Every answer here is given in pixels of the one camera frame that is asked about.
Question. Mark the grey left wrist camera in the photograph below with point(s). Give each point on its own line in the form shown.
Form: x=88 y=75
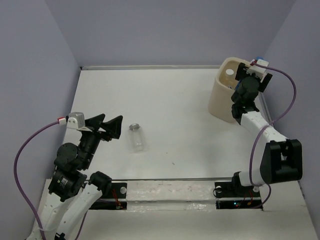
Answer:
x=76 y=121

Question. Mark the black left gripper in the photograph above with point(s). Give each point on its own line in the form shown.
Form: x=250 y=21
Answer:
x=113 y=126

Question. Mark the clear jar metal lid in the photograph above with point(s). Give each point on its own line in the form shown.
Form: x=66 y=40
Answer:
x=137 y=138

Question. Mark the blue label bottle blue cap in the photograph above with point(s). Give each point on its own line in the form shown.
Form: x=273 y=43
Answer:
x=241 y=73

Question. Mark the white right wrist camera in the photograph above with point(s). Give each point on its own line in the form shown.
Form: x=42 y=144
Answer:
x=258 y=68

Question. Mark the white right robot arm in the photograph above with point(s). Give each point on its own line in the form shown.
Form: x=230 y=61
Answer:
x=274 y=158

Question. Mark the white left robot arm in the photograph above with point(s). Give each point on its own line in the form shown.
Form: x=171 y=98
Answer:
x=70 y=192

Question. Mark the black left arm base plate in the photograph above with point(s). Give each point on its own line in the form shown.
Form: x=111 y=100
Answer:
x=114 y=200

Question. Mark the beige plastic bin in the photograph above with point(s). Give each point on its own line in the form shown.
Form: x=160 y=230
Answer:
x=220 y=103

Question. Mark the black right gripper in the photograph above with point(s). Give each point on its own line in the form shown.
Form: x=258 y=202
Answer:
x=241 y=73

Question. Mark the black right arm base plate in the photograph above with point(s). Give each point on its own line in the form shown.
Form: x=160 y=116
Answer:
x=230 y=198

